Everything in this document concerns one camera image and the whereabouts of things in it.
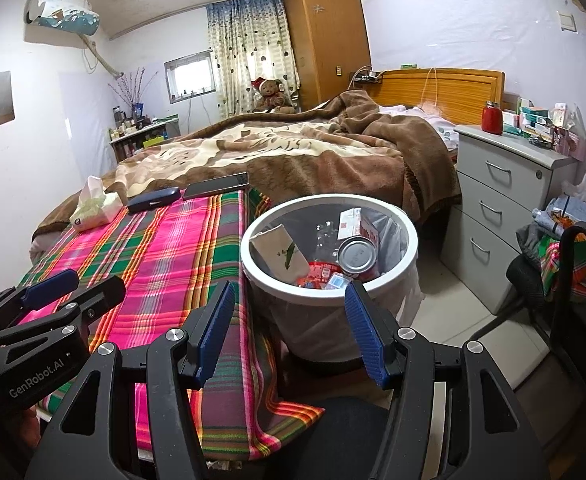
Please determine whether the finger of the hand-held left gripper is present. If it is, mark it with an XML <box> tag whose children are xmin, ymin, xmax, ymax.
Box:
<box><xmin>0</xmin><ymin>269</ymin><xmax>80</xmax><ymax>333</ymax></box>
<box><xmin>0</xmin><ymin>275</ymin><xmax>126</xmax><ymax>348</ymax></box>

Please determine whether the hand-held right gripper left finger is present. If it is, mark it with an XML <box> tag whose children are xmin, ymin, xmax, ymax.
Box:
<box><xmin>26</xmin><ymin>280</ymin><xmax>236</xmax><ymax>480</ymax></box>

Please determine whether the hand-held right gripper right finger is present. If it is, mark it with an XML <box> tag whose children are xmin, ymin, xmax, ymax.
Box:
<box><xmin>344</xmin><ymin>280</ymin><xmax>544</xmax><ymax>480</ymax></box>

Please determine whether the white round trash bin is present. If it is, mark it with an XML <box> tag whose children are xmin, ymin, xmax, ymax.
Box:
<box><xmin>240</xmin><ymin>195</ymin><xmax>421</xmax><ymax>363</ymax></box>

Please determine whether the red snack packet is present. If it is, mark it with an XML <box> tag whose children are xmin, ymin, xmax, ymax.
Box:
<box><xmin>337</xmin><ymin>237</ymin><xmax>380</xmax><ymax>281</ymax></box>

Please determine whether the red wrapper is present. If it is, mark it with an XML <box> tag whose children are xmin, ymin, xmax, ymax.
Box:
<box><xmin>295</xmin><ymin>260</ymin><xmax>346</xmax><ymax>288</ymax></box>

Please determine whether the beige leaf print paper bag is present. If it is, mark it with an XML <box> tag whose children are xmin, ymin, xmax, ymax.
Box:
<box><xmin>250</xmin><ymin>226</ymin><xmax>310</xmax><ymax>283</ymax></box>

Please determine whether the clear plastic bottle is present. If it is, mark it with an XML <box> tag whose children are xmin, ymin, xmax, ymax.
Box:
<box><xmin>313</xmin><ymin>219</ymin><xmax>341</xmax><ymax>261</ymax></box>

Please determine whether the pink red carton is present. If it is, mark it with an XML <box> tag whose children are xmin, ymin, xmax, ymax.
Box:
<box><xmin>337</xmin><ymin>208</ymin><xmax>379</xmax><ymax>241</ymax></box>

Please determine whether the soft tissue pack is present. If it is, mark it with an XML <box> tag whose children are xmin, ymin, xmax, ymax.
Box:
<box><xmin>69</xmin><ymin>176</ymin><xmax>124</xmax><ymax>233</ymax></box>

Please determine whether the pink plaid cloth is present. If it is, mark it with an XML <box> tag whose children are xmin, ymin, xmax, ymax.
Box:
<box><xmin>18</xmin><ymin>187</ymin><xmax>326</xmax><ymax>463</ymax></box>

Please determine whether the dark blue glasses case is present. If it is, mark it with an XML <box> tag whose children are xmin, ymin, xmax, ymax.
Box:
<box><xmin>126</xmin><ymin>186</ymin><xmax>182</xmax><ymax>215</ymax></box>

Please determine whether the dark cloth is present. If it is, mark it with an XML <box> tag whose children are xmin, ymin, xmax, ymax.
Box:
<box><xmin>208</xmin><ymin>395</ymin><xmax>399</xmax><ymax>480</ymax></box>

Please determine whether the black smartphone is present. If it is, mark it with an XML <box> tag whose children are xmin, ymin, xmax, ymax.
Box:
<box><xmin>182</xmin><ymin>172</ymin><xmax>250</xmax><ymax>201</ymax></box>

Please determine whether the cluttered low shelf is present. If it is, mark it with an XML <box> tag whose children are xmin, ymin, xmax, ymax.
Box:
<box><xmin>109</xmin><ymin>115</ymin><xmax>181</xmax><ymax>163</ymax></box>

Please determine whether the grey drawer cabinet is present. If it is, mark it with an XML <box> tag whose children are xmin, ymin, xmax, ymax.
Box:
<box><xmin>440</xmin><ymin>124</ymin><xmax>580</xmax><ymax>316</ymax></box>

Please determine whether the brown printed blanket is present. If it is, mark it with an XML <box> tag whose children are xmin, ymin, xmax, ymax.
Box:
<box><xmin>30</xmin><ymin>91</ymin><xmax>462</xmax><ymax>241</ymax></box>

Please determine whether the vase with dried branches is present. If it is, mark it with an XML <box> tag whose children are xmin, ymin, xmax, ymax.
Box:
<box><xmin>118</xmin><ymin>67</ymin><xmax>159</xmax><ymax>121</ymax></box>

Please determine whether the colourful clothes pile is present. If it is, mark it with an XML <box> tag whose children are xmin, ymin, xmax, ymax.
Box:
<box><xmin>518</xmin><ymin>195</ymin><xmax>586</xmax><ymax>303</ymax></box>

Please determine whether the pale pink pillow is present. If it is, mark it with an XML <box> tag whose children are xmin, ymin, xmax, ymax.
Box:
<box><xmin>378</xmin><ymin>104</ymin><xmax>460</xmax><ymax>151</ymax></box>

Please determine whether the air conditioner pipe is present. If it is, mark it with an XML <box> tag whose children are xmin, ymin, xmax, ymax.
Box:
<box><xmin>84</xmin><ymin>35</ymin><xmax>124</xmax><ymax>81</ymax></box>

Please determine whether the small window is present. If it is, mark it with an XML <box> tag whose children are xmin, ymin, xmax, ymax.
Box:
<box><xmin>164</xmin><ymin>51</ymin><xmax>217</xmax><ymax>105</ymax></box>

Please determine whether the brown teddy bear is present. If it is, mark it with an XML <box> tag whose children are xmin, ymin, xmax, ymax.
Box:
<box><xmin>250</xmin><ymin>77</ymin><xmax>296</xmax><ymax>115</ymax></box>

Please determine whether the red jar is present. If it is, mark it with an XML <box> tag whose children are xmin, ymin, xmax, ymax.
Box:
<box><xmin>482</xmin><ymin>101</ymin><xmax>504</xmax><ymax>136</ymax></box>

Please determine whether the wooden headboard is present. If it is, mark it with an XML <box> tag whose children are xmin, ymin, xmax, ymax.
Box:
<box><xmin>368</xmin><ymin>67</ymin><xmax>506</xmax><ymax>126</ymax></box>

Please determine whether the pile of small boxes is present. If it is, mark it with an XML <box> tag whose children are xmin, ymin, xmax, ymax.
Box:
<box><xmin>502</xmin><ymin>97</ymin><xmax>586</xmax><ymax>161</ymax></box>

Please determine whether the patterned curtain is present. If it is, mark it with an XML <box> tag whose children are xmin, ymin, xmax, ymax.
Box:
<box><xmin>205</xmin><ymin>0</ymin><xmax>301</xmax><ymax>118</ymax></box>

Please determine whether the covered air conditioner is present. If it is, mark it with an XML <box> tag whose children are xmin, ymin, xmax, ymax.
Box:
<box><xmin>24</xmin><ymin>0</ymin><xmax>100</xmax><ymax>37</ymax></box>

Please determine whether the wooden wardrobe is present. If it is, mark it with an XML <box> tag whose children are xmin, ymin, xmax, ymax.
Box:
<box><xmin>284</xmin><ymin>0</ymin><xmax>374</xmax><ymax>111</ymax></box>

